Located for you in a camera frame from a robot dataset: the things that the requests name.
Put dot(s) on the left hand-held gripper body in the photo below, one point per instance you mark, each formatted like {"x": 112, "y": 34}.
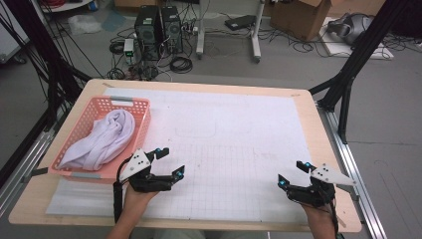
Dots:
{"x": 136, "y": 166}

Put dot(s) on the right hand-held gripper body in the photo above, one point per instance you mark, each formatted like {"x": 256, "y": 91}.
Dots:
{"x": 331, "y": 177}

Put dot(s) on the lilac printed towel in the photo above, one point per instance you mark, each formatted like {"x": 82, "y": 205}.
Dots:
{"x": 103, "y": 139}

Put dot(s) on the pink plastic basket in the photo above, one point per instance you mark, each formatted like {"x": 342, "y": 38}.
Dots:
{"x": 83, "y": 122}

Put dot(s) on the person's left hand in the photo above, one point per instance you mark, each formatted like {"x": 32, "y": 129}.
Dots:
{"x": 139, "y": 199}

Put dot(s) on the person's right hand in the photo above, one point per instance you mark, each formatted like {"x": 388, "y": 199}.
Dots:
{"x": 318, "y": 215}

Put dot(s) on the white grid mat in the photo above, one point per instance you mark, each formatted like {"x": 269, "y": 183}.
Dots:
{"x": 232, "y": 132}

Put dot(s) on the small white box green light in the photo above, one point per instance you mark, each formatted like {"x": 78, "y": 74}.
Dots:
{"x": 128, "y": 46}

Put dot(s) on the black computer tower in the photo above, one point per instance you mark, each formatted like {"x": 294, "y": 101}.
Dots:
{"x": 172, "y": 30}
{"x": 147, "y": 33}

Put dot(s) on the white foam board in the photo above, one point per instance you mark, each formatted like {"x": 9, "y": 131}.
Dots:
{"x": 335, "y": 48}

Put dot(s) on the teal plastic sheet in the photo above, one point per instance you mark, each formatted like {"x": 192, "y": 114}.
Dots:
{"x": 114, "y": 21}

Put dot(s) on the open cardboard box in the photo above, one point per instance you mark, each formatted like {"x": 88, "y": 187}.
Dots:
{"x": 298, "y": 20}

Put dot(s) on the grey rounded device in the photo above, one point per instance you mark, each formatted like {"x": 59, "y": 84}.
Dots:
{"x": 358, "y": 26}

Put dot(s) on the clear plastic bag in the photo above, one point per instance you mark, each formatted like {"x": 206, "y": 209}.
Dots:
{"x": 83, "y": 25}

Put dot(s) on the closed cardboard box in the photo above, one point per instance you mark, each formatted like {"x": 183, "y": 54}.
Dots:
{"x": 132, "y": 3}
{"x": 358, "y": 6}

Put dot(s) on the black flat box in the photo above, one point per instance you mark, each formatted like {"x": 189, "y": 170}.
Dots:
{"x": 240, "y": 22}

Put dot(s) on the round white table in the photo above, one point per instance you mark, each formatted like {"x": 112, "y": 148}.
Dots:
{"x": 66, "y": 8}

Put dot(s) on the white cabinet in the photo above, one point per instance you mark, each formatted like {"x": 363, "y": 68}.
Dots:
{"x": 10, "y": 43}

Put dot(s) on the grey metal bracket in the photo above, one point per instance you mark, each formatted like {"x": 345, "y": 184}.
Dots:
{"x": 40, "y": 172}
{"x": 354, "y": 195}

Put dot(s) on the aluminium rail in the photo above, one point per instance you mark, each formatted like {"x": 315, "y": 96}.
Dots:
{"x": 36, "y": 149}
{"x": 370, "y": 215}

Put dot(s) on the black frame post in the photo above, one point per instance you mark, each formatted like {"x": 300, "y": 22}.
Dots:
{"x": 363, "y": 49}
{"x": 43, "y": 43}

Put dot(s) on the white stand frame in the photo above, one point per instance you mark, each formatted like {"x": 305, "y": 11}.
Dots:
{"x": 255, "y": 36}

